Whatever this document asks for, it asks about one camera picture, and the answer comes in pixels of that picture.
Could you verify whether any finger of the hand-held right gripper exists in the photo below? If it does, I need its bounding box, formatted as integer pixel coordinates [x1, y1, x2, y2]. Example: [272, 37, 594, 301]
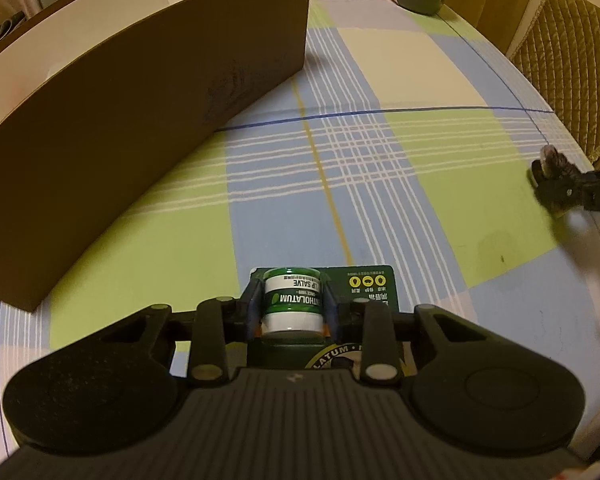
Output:
[530, 159, 589, 219]

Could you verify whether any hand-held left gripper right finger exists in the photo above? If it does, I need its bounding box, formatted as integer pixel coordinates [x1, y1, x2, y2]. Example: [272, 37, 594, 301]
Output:
[322, 279, 486, 387]

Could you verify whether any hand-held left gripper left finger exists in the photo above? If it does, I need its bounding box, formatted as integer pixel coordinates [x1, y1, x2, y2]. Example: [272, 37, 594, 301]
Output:
[101, 276, 264, 388]

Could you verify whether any green lip salve card pack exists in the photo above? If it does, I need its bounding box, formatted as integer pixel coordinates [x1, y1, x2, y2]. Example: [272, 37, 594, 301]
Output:
[247, 264, 413, 381]

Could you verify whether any dark brown hair tie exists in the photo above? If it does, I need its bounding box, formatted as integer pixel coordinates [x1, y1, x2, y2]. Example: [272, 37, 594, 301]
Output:
[539, 145, 573, 176]

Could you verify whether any large brown cardboard box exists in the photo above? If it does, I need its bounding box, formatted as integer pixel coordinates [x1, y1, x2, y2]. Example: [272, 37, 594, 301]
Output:
[0, 0, 312, 313]

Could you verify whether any quilted chair cushion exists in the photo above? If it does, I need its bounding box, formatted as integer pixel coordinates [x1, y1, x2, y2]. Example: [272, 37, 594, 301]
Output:
[507, 0, 600, 168]

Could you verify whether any black white striped bag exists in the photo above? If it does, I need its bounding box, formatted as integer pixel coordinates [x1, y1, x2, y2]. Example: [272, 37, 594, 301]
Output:
[0, 10, 28, 43]

